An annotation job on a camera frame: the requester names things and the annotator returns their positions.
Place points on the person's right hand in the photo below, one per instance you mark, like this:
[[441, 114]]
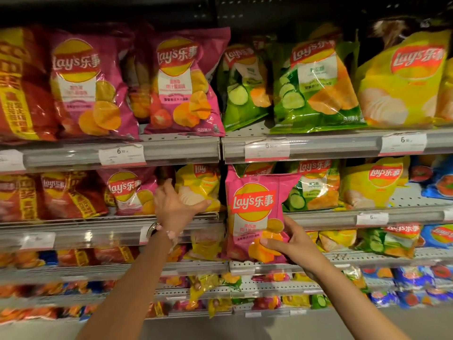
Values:
[[300, 249]]

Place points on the person's left hand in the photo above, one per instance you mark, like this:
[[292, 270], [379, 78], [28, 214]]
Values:
[[171, 212]]

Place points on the person's right thumb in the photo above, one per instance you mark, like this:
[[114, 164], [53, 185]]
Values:
[[272, 245]]

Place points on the person's left thumb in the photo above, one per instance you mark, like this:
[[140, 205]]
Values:
[[200, 206]]

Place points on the person's left forearm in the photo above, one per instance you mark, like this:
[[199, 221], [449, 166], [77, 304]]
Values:
[[131, 290]]

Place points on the person's right forearm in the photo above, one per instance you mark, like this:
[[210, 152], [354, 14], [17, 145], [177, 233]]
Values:
[[350, 304]]

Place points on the small yellow chip bag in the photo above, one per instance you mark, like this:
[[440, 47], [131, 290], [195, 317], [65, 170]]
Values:
[[336, 240], [207, 246]]

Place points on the small orange chip bag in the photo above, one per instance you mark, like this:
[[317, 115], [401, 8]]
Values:
[[177, 253]]

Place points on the dark wristwatch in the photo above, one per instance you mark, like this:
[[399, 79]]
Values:
[[152, 230]]

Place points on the row of mixed colourful packets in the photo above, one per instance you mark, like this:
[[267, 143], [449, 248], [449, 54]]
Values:
[[269, 301]]

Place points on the grey metal shelf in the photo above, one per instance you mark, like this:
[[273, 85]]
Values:
[[88, 231], [417, 208], [336, 145], [70, 272], [371, 258], [177, 152]]

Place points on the yellow nut packet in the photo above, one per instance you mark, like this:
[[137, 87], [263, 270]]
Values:
[[201, 286]]

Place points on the white price tag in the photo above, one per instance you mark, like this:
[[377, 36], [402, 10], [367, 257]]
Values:
[[372, 219], [402, 144], [122, 155], [267, 150], [10, 161], [38, 241]]

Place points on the small green chip bag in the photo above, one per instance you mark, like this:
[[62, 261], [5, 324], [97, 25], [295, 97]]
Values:
[[389, 240]]

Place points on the large pink chip bag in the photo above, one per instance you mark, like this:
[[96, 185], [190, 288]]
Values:
[[139, 99], [184, 84], [88, 84]]

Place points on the large green chip bag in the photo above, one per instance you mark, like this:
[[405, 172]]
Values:
[[244, 88], [315, 88]]

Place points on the row of red packets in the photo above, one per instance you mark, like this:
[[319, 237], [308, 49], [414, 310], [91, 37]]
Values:
[[78, 256]]

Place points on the row of small blue packets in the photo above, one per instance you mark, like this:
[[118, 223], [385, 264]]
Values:
[[410, 285]]

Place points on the small blue chip bag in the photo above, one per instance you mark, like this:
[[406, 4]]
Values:
[[437, 235]]

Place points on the row of orange blue packets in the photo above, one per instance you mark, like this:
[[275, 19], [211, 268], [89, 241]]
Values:
[[53, 289]]

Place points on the black shelf top panel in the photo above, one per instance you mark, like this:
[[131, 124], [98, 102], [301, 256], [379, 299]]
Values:
[[212, 10]]

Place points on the large yellow chip bag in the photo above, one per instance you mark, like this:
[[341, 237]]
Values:
[[446, 95], [400, 81]]

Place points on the large red chip bag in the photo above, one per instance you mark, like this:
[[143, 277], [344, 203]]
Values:
[[24, 84]]

